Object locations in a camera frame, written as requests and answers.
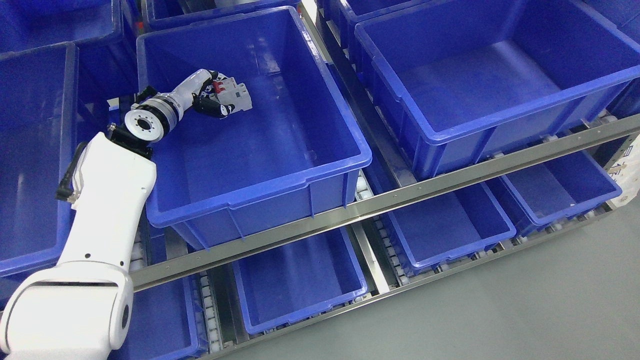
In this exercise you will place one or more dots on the blue bin lower left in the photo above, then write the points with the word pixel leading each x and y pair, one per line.
pixel 167 323

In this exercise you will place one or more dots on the blue bin lower far right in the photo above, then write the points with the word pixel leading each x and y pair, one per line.
pixel 538 196

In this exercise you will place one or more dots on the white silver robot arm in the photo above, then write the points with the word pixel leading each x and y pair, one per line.
pixel 81 308

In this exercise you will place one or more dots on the white sign board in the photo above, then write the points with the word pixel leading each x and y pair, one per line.
pixel 625 171

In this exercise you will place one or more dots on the blue bin lower middle right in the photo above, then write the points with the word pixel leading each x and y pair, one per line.
pixel 443 229

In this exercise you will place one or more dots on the blue bin upper right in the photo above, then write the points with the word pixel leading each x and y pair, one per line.
pixel 458 81

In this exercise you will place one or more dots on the steel shelf rack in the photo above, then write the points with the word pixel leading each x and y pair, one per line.
pixel 354 216

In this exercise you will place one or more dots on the blue bin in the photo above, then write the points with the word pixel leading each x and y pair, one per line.
pixel 165 14
pixel 443 229
pixel 37 139
pixel 28 24
pixel 299 280
pixel 342 16
pixel 538 196
pixel 167 323
pixel 296 153
pixel 458 81

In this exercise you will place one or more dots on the blue bin top left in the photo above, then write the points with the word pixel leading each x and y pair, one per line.
pixel 28 24

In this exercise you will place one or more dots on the blue bin top centre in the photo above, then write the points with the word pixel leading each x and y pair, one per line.
pixel 165 14

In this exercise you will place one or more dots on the blue bin lower centre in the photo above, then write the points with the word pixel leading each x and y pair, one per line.
pixel 299 280

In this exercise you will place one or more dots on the blue bin top right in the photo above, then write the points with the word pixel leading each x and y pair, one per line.
pixel 342 16

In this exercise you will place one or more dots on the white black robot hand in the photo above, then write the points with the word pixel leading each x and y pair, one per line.
pixel 199 91

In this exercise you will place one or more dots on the white circuit breaker red switch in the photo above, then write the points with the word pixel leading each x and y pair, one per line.
pixel 233 96

